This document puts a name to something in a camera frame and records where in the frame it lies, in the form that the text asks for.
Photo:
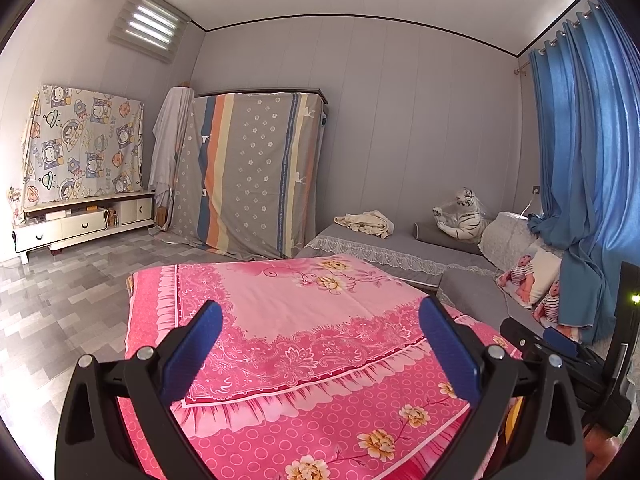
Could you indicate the dark wardrobe frame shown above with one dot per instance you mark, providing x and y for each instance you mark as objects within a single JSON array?
[{"x": 325, "y": 102}]

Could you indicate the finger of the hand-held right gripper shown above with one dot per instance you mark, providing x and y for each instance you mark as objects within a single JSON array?
[{"x": 557, "y": 340}]

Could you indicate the white tiger plush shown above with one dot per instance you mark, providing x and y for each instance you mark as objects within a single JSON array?
[{"x": 465, "y": 220}]

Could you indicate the yellow round bin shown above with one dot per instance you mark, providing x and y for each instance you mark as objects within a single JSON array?
[{"x": 511, "y": 420}]

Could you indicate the blue curtain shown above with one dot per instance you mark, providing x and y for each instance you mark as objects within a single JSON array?
[{"x": 590, "y": 135}]

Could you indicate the cartoon printed cloth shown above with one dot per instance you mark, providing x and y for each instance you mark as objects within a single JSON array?
[{"x": 80, "y": 145}]

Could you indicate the person's right hand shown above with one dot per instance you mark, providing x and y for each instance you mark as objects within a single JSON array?
[{"x": 602, "y": 452}]

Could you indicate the white TV cabinet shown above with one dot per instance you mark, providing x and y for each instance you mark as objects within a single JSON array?
[{"x": 75, "y": 227}]

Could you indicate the white cloth cover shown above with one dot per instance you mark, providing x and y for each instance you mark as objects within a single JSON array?
[{"x": 167, "y": 150}]

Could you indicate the baby print pillow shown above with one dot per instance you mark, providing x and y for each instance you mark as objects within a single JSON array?
[
  {"x": 525, "y": 272},
  {"x": 552, "y": 310}
]

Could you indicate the grey bed with lace trim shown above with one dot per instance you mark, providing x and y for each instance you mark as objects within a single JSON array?
[{"x": 350, "y": 240}]

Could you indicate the grey window blind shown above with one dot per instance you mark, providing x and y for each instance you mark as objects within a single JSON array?
[{"x": 150, "y": 22}]

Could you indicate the white lace cover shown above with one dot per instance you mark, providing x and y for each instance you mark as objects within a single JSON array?
[{"x": 505, "y": 235}]

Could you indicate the curtain rod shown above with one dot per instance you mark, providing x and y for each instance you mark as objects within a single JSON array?
[{"x": 517, "y": 72}]

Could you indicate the grey bolster pillow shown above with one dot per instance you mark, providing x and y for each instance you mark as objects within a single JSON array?
[{"x": 430, "y": 235}]

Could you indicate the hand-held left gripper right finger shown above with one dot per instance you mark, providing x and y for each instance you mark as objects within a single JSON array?
[{"x": 450, "y": 355}]

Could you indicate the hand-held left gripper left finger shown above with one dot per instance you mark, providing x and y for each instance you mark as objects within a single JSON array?
[{"x": 192, "y": 355}]

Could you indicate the cream crumpled cloth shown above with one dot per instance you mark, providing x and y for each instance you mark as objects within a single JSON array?
[{"x": 365, "y": 222}]

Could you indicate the pink floral blanket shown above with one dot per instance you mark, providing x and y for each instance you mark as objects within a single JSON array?
[{"x": 300, "y": 300}]

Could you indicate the grey quilted mattress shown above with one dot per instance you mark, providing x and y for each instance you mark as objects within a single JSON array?
[{"x": 475, "y": 290}]

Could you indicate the striped grey cloth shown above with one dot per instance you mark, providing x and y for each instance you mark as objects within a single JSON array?
[{"x": 250, "y": 170}]

